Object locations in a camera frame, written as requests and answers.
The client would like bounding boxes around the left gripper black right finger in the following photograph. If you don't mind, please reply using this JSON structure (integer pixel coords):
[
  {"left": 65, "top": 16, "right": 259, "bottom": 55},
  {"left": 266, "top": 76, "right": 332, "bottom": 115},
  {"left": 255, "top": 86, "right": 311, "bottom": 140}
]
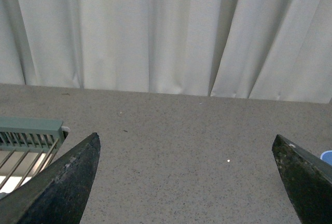
[{"left": 272, "top": 134, "right": 331, "bottom": 223}]

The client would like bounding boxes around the blue plastic cup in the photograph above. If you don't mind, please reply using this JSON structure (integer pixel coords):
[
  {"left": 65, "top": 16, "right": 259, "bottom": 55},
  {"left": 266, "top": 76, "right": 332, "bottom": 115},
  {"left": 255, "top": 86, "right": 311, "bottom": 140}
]
[{"left": 320, "top": 150, "right": 332, "bottom": 165}]

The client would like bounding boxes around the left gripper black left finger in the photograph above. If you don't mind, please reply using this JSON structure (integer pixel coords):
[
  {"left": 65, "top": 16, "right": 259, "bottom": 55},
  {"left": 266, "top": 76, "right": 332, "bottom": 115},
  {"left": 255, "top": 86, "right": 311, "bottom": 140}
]
[{"left": 1, "top": 133, "right": 101, "bottom": 223}]

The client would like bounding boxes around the green dish rack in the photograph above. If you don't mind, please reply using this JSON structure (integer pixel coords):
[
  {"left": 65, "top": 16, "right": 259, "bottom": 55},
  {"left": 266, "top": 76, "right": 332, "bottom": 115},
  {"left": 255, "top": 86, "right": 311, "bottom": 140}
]
[{"left": 1, "top": 116, "right": 70, "bottom": 198}]

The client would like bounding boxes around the white pleated curtain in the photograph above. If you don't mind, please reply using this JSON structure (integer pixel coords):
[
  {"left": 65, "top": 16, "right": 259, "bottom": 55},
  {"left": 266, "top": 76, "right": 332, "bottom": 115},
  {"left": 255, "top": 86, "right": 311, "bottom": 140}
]
[{"left": 1, "top": 0, "right": 331, "bottom": 103}]

